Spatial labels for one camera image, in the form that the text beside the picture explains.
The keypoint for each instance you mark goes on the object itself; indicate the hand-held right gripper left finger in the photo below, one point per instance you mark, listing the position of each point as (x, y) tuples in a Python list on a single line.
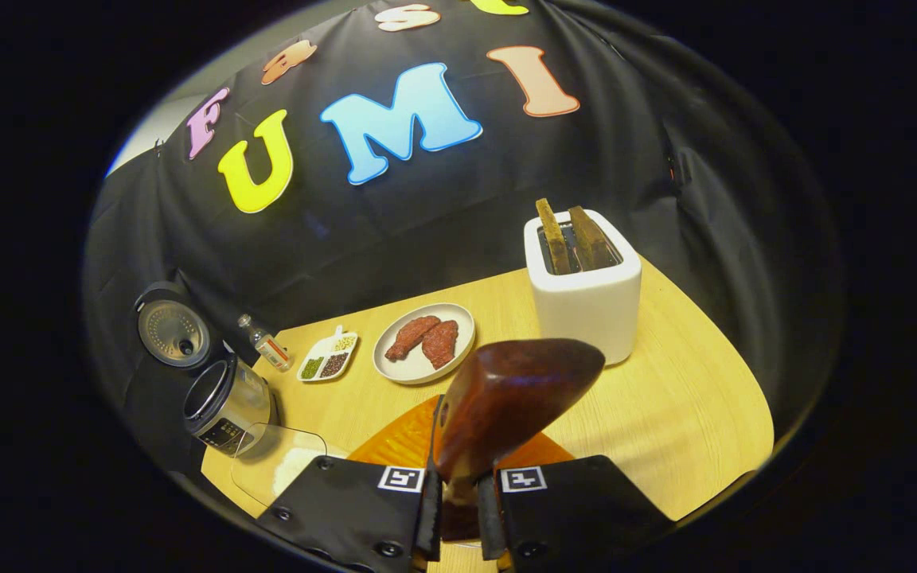
[(339, 509)]

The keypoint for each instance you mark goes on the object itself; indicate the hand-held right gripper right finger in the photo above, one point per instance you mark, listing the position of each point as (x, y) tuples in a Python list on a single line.
[(578, 509)]

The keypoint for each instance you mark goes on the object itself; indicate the brown wooden spoon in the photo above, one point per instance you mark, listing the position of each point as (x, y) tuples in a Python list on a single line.
[(514, 394)]

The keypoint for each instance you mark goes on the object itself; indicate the grey rice cooker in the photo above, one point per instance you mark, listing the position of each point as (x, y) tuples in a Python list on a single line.
[(228, 406)]

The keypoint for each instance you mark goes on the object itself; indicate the clear rectangular tray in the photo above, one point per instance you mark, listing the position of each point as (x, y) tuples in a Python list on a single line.
[(267, 458)]

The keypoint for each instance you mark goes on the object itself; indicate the white divided grain dish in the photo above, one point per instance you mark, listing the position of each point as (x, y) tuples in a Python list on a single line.
[(327, 358)]

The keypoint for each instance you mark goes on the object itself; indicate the white round plate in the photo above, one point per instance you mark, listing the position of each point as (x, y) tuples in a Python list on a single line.
[(403, 370)]

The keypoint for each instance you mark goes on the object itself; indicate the small clear bottle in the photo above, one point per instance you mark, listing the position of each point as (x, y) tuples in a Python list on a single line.
[(271, 348)]

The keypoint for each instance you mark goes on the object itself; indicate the red meat piece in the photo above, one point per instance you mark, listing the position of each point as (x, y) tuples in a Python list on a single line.
[(411, 336), (441, 344)]

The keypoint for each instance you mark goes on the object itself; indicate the white toaster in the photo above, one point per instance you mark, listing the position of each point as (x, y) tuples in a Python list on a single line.
[(586, 314)]

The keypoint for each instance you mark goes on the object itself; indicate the brown toast slice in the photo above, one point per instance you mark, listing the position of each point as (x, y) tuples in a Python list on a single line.
[(556, 239), (590, 239)]

